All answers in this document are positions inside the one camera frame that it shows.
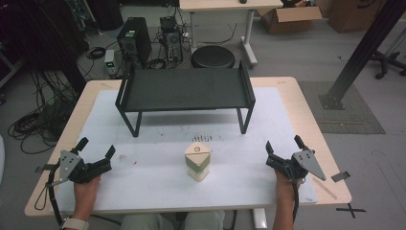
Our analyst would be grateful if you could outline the black metal beam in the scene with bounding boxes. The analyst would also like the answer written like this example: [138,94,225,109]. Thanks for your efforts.
[319,0,406,111]

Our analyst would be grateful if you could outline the black tape cross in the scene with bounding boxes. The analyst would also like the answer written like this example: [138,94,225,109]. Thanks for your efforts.
[335,202,368,219]

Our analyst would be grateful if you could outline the small white power unit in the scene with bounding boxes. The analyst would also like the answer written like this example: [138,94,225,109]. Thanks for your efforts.
[103,49,122,79]

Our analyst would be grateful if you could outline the person's left hand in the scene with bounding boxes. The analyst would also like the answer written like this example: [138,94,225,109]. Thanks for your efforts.
[71,176,102,220]

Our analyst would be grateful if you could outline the beige triangular box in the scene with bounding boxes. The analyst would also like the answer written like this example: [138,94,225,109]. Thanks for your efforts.
[184,142,212,183]

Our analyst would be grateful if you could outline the person's right hand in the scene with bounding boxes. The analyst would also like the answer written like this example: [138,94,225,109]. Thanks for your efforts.
[274,170,298,206]

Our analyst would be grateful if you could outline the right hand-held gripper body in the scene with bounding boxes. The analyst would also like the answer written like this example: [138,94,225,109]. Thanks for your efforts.
[265,149,327,182]

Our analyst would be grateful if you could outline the white table leg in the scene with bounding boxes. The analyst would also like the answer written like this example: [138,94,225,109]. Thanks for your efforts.
[253,208,269,230]

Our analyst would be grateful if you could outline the grey floor mat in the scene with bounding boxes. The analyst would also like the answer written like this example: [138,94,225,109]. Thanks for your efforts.
[298,80,387,135]

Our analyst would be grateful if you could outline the person's grey pants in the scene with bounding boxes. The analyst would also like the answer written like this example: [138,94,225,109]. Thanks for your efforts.
[119,210,226,230]

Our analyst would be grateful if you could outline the large black computer tower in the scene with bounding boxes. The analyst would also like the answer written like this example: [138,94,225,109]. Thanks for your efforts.
[116,16,153,66]

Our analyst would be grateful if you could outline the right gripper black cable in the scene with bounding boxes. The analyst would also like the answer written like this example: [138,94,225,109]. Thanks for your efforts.
[287,164,301,224]

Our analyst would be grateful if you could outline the bundle of black floor cables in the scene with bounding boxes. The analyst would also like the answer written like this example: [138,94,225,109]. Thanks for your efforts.
[7,68,82,155]

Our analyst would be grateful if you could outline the open cardboard box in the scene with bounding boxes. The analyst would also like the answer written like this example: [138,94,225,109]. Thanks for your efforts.
[256,5,324,35]

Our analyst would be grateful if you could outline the black round stool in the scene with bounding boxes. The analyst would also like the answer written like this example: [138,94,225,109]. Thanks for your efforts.
[190,44,237,69]

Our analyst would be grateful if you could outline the white-legged wooden desk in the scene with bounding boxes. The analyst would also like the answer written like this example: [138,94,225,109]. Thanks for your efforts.
[178,0,284,68]

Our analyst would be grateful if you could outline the small black computer tower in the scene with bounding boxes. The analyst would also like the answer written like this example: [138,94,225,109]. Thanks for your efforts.
[159,15,185,64]

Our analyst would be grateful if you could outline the closed cardboard box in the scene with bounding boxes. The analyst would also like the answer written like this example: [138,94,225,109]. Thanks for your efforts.
[327,0,388,35]

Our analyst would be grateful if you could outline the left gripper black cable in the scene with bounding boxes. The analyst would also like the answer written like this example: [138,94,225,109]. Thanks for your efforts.
[34,162,65,228]

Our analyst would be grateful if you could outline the white table mat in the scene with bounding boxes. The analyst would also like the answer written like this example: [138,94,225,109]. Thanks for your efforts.
[56,87,320,215]

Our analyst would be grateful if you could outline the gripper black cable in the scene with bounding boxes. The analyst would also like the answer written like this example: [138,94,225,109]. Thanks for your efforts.
[287,164,301,224]
[34,162,65,228]

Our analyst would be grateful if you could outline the white wristwatch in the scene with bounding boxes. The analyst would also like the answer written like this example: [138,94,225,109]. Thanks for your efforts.
[61,217,91,230]

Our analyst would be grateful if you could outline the coiled black cable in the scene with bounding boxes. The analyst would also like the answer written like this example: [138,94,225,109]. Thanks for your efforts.
[85,46,107,60]

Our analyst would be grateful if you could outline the thin wooden stick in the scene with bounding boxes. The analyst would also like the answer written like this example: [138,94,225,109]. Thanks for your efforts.
[311,176,338,201]

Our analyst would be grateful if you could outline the black office chair base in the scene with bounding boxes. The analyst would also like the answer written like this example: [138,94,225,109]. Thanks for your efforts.
[369,47,406,81]

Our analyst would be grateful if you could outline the black metal shelf rack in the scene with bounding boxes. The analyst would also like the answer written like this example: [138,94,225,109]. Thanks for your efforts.
[115,59,257,138]

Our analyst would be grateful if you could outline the black tape strip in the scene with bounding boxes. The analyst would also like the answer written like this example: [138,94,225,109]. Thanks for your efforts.
[330,171,351,183]
[34,163,57,174]

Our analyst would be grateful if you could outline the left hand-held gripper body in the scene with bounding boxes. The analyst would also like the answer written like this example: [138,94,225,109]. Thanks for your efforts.
[46,149,113,188]

